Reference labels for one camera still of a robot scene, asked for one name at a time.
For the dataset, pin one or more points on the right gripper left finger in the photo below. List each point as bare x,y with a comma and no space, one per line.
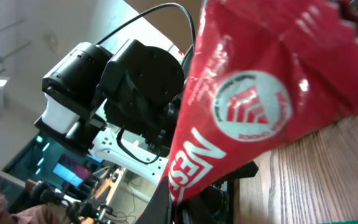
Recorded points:
160,208

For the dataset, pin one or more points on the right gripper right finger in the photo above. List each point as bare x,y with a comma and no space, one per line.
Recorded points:
199,210

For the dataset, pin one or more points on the red coffee stick sachet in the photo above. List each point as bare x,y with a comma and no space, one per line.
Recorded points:
264,74

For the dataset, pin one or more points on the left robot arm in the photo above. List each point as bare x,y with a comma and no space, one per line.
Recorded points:
120,107

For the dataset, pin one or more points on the background computer monitor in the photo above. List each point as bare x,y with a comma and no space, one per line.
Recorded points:
45,159

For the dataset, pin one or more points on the person in background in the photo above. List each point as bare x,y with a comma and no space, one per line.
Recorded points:
39,214

